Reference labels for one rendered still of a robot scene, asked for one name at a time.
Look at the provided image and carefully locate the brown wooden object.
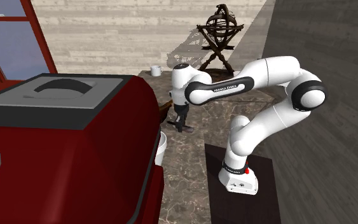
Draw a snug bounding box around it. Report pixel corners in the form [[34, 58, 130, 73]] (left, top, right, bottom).
[[159, 100, 174, 122]]

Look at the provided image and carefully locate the dark flat object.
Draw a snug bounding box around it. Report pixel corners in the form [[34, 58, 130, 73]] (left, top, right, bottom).
[[166, 120, 195, 134]]

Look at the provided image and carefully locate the white bowl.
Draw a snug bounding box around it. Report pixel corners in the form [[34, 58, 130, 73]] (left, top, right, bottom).
[[154, 131, 169, 167]]

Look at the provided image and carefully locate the white mug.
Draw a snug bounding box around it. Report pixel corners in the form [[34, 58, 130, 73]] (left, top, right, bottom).
[[149, 65, 164, 78]]

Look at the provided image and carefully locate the dark armillary sphere on stand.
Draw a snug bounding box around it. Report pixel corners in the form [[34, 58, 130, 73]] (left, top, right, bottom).
[[196, 3, 245, 77]]

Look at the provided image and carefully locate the dark robot stand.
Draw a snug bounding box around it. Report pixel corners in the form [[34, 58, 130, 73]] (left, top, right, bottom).
[[203, 143, 282, 224]]

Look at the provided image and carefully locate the large red appliance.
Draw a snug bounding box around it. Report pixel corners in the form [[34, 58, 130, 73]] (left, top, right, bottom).
[[0, 73, 166, 224]]

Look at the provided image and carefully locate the red framed window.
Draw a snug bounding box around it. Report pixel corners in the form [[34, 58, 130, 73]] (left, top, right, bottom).
[[0, 0, 59, 94]]

